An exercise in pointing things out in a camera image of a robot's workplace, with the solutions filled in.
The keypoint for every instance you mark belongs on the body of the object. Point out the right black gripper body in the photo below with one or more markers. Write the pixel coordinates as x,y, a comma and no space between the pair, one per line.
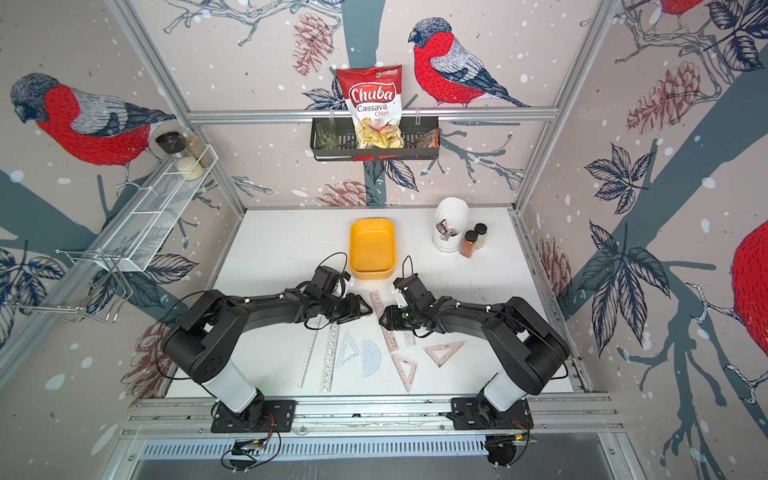
410,317

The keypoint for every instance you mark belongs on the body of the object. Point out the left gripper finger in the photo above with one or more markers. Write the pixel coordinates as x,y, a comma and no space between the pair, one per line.
354,304
351,317

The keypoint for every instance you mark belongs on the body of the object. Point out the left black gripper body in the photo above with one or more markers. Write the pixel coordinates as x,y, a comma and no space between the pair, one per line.
335,307

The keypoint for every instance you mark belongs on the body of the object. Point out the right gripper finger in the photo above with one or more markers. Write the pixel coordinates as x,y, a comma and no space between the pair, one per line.
390,315
394,326

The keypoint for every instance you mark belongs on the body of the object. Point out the clear blue protractor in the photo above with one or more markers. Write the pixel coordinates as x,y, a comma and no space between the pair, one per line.
371,358

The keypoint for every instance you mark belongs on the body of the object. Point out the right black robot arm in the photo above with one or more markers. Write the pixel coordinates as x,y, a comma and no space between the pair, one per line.
529,350

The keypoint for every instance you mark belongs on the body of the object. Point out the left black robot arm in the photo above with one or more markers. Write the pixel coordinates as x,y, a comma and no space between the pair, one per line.
202,342

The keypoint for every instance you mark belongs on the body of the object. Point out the yellow plastic storage box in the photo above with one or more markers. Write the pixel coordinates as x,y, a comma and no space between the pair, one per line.
372,249

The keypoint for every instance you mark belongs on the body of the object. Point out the blue clear set square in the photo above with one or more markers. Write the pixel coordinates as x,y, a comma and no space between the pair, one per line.
348,351

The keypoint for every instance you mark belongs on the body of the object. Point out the pink flat set square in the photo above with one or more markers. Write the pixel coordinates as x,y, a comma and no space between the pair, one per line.
440,354

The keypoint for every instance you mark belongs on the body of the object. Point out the clear shape stencil ruler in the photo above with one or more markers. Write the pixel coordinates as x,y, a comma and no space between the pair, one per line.
329,358

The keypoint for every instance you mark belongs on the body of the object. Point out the pink triangle set square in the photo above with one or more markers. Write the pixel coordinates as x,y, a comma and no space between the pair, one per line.
406,369

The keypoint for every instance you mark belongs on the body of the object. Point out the thin clear straight ruler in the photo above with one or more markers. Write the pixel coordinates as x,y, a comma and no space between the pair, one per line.
309,355

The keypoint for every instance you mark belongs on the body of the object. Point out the brown spice jar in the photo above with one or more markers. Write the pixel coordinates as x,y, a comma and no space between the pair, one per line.
469,243

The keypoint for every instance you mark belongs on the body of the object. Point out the metal clips in cup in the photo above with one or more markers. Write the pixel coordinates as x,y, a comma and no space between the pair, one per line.
445,231

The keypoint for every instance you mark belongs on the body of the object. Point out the white utensil holder cup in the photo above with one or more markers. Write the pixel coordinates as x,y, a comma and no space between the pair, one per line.
456,212

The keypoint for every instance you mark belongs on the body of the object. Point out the black hanging basket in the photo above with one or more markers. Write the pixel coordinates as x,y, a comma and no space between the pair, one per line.
342,140

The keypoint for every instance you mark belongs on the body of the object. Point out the red Chuba chips bag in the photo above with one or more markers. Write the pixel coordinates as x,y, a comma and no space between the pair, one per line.
373,98

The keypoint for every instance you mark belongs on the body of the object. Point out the glass spice jar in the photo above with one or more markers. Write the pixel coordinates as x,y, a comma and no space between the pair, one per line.
197,148

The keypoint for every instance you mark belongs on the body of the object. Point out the black lid grinder jar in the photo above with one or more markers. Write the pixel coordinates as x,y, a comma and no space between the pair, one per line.
173,144

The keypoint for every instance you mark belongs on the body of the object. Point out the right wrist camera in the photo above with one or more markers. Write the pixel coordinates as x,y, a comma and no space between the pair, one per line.
414,292

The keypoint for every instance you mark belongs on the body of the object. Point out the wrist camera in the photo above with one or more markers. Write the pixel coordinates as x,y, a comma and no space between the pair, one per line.
414,292
328,281

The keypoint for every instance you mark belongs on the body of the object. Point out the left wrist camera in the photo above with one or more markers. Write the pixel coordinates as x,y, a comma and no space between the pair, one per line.
328,281

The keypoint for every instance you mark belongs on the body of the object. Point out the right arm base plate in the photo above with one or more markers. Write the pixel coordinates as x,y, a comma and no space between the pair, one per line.
479,414

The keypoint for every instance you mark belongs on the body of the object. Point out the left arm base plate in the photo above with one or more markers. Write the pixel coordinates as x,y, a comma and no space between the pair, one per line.
262,416

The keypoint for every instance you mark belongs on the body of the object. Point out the white wire shelf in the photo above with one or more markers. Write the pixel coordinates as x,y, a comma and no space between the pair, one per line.
137,235

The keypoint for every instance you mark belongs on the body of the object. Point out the wire cup hanger rack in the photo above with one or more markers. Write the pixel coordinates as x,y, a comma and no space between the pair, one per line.
71,286

